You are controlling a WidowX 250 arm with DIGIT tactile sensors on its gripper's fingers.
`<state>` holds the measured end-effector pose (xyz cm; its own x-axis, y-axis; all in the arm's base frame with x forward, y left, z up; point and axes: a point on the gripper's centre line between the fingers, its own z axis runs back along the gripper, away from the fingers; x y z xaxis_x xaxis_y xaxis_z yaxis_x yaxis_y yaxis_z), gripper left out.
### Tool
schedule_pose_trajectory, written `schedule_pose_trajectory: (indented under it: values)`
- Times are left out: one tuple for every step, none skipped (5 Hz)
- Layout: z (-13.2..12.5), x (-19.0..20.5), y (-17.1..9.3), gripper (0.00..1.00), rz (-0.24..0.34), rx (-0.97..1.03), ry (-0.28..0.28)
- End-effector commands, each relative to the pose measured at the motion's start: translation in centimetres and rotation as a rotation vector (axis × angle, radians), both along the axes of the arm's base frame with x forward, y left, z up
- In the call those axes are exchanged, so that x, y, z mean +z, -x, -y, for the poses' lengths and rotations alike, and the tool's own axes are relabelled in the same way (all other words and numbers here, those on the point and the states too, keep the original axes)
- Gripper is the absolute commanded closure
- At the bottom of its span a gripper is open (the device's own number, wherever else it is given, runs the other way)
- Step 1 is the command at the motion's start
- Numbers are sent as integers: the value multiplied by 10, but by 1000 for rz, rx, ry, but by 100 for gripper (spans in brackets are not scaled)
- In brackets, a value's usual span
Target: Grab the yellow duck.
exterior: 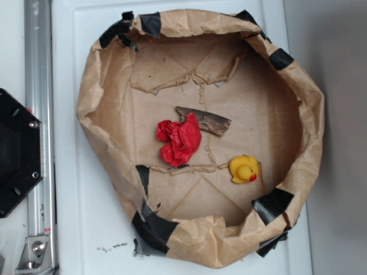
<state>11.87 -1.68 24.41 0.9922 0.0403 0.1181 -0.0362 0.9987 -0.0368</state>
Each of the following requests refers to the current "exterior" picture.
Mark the yellow rubber duck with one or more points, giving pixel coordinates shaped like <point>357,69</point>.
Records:
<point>244,169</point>

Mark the crumpled red paper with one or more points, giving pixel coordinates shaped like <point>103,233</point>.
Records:
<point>182,140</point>

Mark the brown bark wood piece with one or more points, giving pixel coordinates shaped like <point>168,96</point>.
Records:
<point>207,121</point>

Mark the brown paper bag bin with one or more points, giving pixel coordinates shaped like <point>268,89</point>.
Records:
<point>140,69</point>

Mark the aluminium extrusion rail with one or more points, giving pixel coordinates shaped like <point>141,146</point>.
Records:
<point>42,216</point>

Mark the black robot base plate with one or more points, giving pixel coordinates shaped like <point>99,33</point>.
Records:
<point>21,167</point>

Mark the metal corner bracket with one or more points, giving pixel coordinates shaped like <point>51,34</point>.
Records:
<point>36,256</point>

